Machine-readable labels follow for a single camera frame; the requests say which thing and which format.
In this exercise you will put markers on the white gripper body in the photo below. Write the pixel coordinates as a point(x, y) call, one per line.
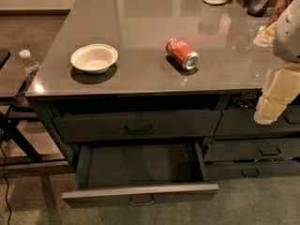
point(288, 37)

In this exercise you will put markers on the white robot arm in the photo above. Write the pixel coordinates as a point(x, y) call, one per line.
point(286, 40)

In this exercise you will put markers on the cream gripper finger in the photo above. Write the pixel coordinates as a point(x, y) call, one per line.
point(268, 111)

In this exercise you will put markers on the dark side table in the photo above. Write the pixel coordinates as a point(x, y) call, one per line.
point(9, 132)

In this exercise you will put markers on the glass jar of snacks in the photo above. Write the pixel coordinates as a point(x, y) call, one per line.
point(280, 6)

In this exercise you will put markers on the white paper bowl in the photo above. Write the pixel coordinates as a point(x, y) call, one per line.
point(94, 58)

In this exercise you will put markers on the clear plastic water bottle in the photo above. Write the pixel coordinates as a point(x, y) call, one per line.
point(31, 67)

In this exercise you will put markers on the red cola can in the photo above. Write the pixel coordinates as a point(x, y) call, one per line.
point(182, 54)

